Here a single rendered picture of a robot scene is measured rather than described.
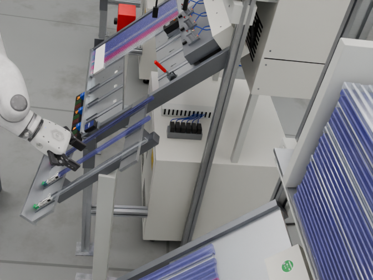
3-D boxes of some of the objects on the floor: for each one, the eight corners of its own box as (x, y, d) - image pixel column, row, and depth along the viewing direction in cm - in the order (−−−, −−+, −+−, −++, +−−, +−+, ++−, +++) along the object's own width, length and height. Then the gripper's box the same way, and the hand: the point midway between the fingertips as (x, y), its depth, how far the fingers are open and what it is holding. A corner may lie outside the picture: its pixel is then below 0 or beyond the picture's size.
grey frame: (80, 252, 239) (96, -216, 117) (90, 147, 298) (107, -238, 176) (189, 255, 248) (307, -176, 127) (178, 153, 307) (252, -210, 185)
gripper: (34, 117, 151) (80, 146, 158) (16, 154, 137) (68, 184, 144) (46, 103, 147) (93, 133, 154) (30, 140, 134) (82, 171, 141)
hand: (78, 156), depth 149 cm, fingers open, 8 cm apart
